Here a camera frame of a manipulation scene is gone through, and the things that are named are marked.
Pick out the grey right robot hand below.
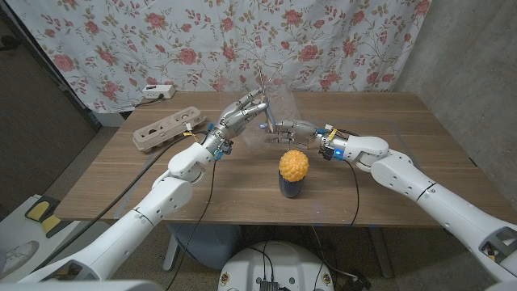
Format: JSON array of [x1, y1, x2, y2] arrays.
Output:
[[260, 119, 326, 150]]

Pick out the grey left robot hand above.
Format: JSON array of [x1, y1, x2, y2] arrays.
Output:
[[204, 88, 270, 150]]

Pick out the transparent cling film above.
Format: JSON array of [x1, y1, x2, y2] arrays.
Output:
[[217, 78, 320, 157]]

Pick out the orange grey handled scissors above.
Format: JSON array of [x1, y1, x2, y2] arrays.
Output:
[[257, 67, 278, 135]]

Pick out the bumpy orange ball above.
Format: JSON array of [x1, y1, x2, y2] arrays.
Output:
[[279, 150, 310, 183]]

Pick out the dark cup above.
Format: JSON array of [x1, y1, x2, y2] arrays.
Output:
[[278, 171, 305, 199]]

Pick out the beige egg carton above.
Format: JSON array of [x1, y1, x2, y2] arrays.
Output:
[[132, 106, 208, 152]]

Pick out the floral rose curtain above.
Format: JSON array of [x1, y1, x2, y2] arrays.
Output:
[[6, 0, 433, 114]]

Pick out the white power strip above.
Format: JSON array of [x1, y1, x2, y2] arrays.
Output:
[[141, 84, 176, 100]]

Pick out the blue grey stool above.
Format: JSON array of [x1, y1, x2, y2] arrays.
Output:
[[165, 223, 243, 271]]

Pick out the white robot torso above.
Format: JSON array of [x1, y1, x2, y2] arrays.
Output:
[[217, 241, 335, 291]]

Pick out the grey table leg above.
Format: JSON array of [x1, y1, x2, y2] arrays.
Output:
[[368, 226, 393, 279]]

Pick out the white table leg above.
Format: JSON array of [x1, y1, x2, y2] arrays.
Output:
[[162, 233, 179, 272]]

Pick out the black power adapter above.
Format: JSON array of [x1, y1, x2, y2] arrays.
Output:
[[341, 274, 372, 291]]

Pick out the yellow black foot pedal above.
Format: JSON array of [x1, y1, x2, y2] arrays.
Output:
[[23, 195, 62, 238]]

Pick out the white robot body rim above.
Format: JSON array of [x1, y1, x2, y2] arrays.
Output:
[[0, 280, 165, 291]]

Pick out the white floor platform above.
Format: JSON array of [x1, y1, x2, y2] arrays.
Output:
[[0, 193, 94, 283]]

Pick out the white sneaker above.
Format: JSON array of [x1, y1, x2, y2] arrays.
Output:
[[0, 241, 40, 280]]

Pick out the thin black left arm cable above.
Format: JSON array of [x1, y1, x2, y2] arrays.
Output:
[[164, 159, 217, 291]]

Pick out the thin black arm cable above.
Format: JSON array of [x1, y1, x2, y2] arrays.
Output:
[[164, 159, 217, 291], [346, 159, 361, 227]]

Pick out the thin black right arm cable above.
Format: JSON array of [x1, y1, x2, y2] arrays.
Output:
[[346, 159, 361, 227]]

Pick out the black power strip cord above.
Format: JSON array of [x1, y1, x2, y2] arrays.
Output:
[[135, 94, 166, 108]]

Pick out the black partition frame post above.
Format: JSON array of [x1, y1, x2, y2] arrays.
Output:
[[0, 6, 102, 131]]

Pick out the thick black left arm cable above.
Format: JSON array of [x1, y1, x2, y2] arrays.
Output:
[[34, 131, 208, 272]]

